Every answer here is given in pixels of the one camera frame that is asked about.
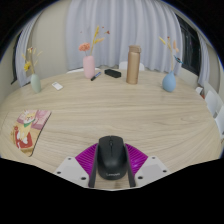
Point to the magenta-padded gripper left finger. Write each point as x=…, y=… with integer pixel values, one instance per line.
x=85, y=160

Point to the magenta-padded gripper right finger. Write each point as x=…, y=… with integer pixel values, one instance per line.
x=137, y=159

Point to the black computer mouse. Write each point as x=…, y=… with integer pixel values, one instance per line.
x=111, y=158

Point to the cartoon print mouse pad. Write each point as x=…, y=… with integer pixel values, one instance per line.
x=28, y=131

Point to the white remote control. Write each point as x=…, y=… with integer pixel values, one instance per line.
x=57, y=86

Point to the blue vase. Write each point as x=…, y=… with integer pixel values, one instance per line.
x=169, y=83

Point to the black marker pen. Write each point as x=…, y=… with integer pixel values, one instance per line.
x=96, y=76

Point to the black rectangular case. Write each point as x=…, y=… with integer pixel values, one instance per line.
x=112, y=73

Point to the white chair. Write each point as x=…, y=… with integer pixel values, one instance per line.
x=212, y=101
x=75, y=70
x=123, y=65
x=199, y=90
x=220, y=121

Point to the mint green vase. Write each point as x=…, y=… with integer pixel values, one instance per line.
x=35, y=84

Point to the pink vase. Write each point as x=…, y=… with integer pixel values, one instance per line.
x=89, y=67

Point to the bronze drink bottle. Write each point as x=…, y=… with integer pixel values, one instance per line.
x=133, y=66

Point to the dried yellow flowers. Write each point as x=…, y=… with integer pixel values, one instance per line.
x=27, y=66

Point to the dried orange pink flowers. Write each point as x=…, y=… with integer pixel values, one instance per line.
x=84, y=47

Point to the dried orange flowers with bird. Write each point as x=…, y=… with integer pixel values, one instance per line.
x=172, y=48

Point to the narrow white curtain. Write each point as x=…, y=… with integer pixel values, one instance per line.
x=204, y=61
x=25, y=55

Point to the dark window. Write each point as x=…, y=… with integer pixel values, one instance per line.
x=14, y=61
x=188, y=46

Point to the wide white curtain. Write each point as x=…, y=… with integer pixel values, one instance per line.
x=126, y=26

